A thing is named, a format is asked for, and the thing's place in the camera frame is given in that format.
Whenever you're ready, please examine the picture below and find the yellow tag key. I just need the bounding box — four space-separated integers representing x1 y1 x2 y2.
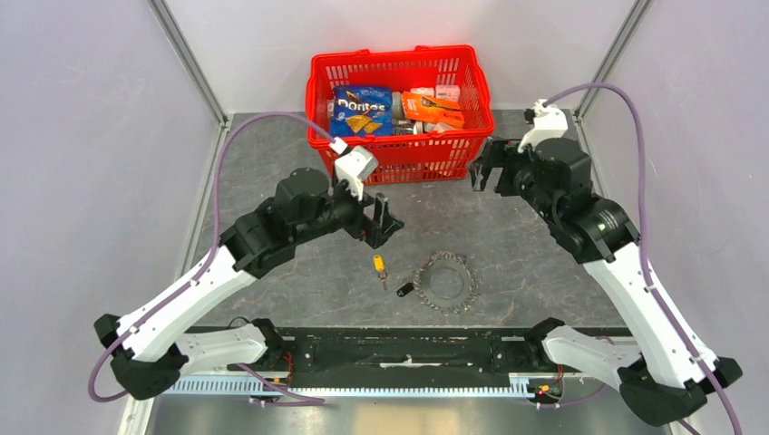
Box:
373 255 388 291

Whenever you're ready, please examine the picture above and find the black tag key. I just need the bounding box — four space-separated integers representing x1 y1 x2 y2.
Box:
395 282 414 297

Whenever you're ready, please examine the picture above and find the pink white box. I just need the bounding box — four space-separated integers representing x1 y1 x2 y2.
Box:
434 84 461 102

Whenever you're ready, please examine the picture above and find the orange snack packet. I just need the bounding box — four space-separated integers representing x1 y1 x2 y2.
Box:
401 92 465 129

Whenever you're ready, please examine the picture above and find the metal disc with keyrings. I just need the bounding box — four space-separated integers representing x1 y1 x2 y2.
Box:
413 250 478 314

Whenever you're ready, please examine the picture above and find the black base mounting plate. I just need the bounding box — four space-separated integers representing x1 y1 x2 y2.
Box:
250 326 557 389

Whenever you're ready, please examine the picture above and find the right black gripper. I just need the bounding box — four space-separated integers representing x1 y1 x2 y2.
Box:
467 134 560 224

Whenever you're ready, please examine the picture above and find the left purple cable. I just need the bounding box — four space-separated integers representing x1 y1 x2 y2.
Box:
88 111 336 404

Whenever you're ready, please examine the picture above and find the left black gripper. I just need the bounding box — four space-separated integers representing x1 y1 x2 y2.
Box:
294 173 404 249

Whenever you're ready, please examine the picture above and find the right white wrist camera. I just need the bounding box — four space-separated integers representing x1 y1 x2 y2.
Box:
517 99 569 153

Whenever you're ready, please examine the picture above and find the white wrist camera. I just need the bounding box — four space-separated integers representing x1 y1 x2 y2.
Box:
517 99 569 153
329 137 379 202

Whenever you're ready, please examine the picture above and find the blue Doritos chip bag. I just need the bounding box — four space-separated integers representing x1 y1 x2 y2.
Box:
329 85 393 138

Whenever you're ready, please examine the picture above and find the glass jar in basket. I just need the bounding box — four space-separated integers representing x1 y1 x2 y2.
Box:
391 92 406 122

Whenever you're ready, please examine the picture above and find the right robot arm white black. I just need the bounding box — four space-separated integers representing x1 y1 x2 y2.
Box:
469 138 743 426

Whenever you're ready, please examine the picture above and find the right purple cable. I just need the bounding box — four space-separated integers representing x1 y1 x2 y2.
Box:
543 82 744 435

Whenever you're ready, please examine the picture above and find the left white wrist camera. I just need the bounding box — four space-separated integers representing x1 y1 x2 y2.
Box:
329 137 379 202

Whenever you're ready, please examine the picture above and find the purple cable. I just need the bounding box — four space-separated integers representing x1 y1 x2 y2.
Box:
543 82 744 435
88 111 336 404

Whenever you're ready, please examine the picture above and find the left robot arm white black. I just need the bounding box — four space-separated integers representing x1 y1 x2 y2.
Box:
94 168 404 400

